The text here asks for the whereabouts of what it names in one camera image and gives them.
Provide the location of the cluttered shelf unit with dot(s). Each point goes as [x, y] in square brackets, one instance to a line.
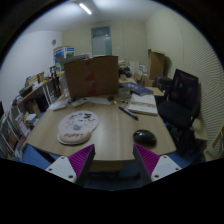
[20, 113]

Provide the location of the round printed mouse pad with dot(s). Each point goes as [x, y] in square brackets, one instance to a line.
[78, 125]

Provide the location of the grey door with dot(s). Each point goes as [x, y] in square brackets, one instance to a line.
[101, 41]

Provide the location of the black marker pen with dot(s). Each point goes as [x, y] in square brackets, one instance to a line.
[128, 113]

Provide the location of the thick white book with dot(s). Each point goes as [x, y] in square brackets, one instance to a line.
[143, 104]

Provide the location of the tall open cardboard box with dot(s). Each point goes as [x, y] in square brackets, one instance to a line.
[156, 65]

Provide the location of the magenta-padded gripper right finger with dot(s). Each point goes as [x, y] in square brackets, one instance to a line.
[163, 166]

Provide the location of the round wall clock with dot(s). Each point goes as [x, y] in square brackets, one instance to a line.
[54, 42]

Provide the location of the white remote with buttons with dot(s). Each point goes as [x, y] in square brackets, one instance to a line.
[80, 102]

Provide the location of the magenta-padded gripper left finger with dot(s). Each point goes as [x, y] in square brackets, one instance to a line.
[62, 167]

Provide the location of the large brown cardboard box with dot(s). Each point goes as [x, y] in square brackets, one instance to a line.
[90, 78]

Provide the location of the dark blue book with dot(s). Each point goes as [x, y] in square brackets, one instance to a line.
[138, 88]

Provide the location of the blue and white carton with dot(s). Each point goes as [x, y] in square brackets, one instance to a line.
[61, 53]

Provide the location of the ceiling tube light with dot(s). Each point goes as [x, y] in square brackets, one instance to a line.
[85, 8]

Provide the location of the clear round plastic container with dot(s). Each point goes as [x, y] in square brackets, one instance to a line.
[124, 92]

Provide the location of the plain white remote control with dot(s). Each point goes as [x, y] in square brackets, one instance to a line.
[60, 107]

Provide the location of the black computer mouse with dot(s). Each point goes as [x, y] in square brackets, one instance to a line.
[145, 137]

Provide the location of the black office chair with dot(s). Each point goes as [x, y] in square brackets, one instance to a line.
[180, 110]

